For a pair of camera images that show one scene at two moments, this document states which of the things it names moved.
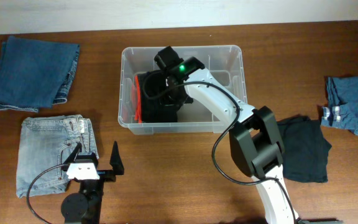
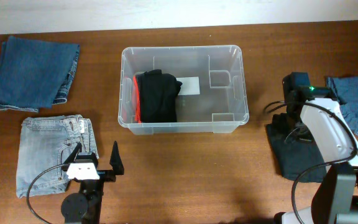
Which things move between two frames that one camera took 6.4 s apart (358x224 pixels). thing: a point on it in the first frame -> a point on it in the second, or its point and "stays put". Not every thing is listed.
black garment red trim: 152,101 stays put
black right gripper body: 174,96 -> 297,129
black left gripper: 105,175 stays put
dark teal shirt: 305,150 stays put
